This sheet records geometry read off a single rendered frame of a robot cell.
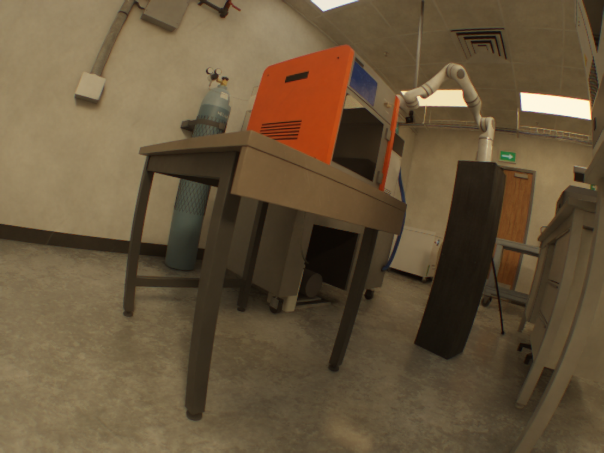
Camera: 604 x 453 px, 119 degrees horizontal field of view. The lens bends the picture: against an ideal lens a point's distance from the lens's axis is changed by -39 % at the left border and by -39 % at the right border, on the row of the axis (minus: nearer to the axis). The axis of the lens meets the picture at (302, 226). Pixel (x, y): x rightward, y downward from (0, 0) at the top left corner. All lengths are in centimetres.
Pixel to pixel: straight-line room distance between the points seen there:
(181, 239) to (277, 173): 160
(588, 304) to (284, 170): 84
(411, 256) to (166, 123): 386
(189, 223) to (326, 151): 146
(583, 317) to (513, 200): 441
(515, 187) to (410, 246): 210
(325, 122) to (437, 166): 478
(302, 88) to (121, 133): 160
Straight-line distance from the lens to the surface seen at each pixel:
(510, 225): 514
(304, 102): 95
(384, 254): 245
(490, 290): 386
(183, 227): 210
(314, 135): 86
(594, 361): 153
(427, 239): 464
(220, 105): 219
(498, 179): 176
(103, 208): 229
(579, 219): 136
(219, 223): 60
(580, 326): 90
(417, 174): 563
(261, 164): 55
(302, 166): 62
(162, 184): 238
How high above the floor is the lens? 58
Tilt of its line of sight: 2 degrees down
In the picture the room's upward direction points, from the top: 13 degrees clockwise
